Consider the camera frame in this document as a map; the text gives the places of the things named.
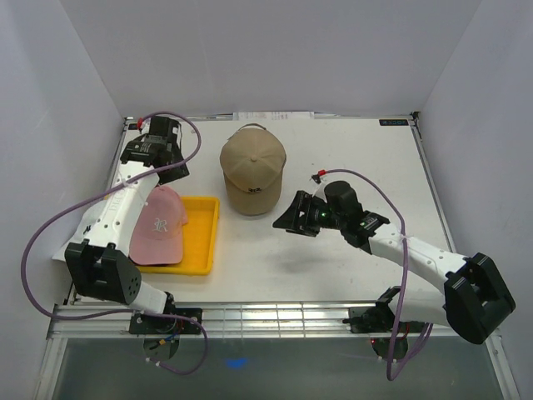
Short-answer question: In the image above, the beige baseball cap black R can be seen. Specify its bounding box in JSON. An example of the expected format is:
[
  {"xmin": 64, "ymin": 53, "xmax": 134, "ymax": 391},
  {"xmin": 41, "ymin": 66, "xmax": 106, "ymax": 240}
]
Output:
[{"xmin": 219, "ymin": 123, "xmax": 286, "ymax": 216}]

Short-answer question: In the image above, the yellow plastic tray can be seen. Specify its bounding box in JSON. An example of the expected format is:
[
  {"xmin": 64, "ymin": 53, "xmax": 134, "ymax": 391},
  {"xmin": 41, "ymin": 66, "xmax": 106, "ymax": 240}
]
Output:
[{"xmin": 137, "ymin": 197, "xmax": 220, "ymax": 276}]

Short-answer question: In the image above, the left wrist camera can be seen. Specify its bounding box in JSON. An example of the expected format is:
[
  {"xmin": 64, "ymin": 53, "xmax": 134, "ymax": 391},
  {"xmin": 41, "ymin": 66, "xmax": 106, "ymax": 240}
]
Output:
[{"xmin": 137, "ymin": 117, "xmax": 151, "ymax": 132}]

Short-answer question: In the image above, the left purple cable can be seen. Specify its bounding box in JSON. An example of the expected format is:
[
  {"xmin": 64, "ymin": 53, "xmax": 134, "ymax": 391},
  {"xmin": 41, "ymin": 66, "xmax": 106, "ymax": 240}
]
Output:
[{"xmin": 21, "ymin": 111, "xmax": 208, "ymax": 375}]

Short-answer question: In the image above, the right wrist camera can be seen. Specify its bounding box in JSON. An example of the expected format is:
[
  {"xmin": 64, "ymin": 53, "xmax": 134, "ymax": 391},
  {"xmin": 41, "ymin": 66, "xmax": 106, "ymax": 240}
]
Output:
[{"xmin": 311, "ymin": 169, "xmax": 327, "ymax": 198}]

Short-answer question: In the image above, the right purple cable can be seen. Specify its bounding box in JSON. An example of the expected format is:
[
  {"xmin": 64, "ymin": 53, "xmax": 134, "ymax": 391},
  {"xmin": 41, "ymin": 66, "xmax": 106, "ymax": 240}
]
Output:
[{"xmin": 318, "ymin": 168, "xmax": 433, "ymax": 382}]

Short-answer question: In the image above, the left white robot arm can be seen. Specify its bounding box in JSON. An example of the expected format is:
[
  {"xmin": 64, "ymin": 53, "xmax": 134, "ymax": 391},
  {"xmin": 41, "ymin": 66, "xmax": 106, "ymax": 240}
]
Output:
[{"xmin": 64, "ymin": 116, "xmax": 188, "ymax": 333}]

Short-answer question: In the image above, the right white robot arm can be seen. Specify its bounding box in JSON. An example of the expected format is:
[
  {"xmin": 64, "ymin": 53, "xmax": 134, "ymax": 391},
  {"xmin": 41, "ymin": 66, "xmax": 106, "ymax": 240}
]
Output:
[{"xmin": 272, "ymin": 181, "xmax": 516, "ymax": 344}]

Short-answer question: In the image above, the aluminium front rail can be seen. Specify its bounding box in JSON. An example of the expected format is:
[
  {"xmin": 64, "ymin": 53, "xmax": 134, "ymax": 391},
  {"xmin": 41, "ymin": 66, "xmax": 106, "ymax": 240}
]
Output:
[{"xmin": 46, "ymin": 302, "xmax": 501, "ymax": 341}]

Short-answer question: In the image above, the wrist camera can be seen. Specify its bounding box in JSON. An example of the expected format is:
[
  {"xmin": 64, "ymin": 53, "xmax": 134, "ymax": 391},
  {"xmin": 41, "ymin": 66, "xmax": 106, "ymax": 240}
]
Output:
[
  {"xmin": 311, "ymin": 169, "xmax": 327, "ymax": 198},
  {"xmin": 137, "ymin": 117, "xmax": 151, "ymax": 132}
]

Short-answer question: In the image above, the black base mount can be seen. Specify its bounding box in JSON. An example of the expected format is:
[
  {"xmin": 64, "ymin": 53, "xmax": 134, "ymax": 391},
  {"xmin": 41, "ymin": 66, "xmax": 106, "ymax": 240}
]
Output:
[
  {"xmin": 341, "ymin": 306, "xmax": 426, "ymax": 335},
  {"xmin": 128, "ymin": 307, "xmax": 203, "ymax": 335}
]

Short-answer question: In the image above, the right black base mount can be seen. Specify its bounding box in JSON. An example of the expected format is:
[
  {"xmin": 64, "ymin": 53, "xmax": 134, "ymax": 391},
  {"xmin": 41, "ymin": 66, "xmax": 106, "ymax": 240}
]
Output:
[{"xmin": 341, "ymin": 306, "xmax": 426, "ymax": 335}]

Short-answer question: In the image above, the purple cable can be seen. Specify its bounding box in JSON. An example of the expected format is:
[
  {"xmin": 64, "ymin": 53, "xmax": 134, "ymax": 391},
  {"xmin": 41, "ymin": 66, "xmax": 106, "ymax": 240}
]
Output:
[
  {"xmin": 318, "ymin": 168, "xmax": 433, "ymax": 382},
  {"xmin": 21, "ymin": 111, "xmax": 208, "ymax": 375}
]

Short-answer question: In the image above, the white NY baseball cap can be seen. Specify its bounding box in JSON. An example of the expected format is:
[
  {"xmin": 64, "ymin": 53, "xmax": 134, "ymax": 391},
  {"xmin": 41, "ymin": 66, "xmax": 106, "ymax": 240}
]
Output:
[{"xmin": 52, "ymin": 195, "xmax": 127, "ymax": 262}]

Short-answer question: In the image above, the pink baseball cap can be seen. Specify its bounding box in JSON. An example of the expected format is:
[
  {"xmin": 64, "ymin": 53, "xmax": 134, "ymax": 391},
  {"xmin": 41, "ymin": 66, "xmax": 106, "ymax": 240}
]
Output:
[{"xmin": 129, "ymin": 186, "xmax": 188, "ymax": 266}]

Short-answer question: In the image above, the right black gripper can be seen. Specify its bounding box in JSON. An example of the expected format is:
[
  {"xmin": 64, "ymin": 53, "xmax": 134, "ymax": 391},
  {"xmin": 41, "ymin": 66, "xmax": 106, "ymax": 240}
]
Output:
[{"xmin": 272, "ymin": 191, "xmax": 345, "ymax": 238}]

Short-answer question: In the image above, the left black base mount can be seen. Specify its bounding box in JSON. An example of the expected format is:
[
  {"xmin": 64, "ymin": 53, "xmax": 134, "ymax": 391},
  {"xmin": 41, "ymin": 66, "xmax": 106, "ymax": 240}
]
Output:
[{"xmin": 128, "ymin": 307, "xmax": 203, "ymax": 335}]

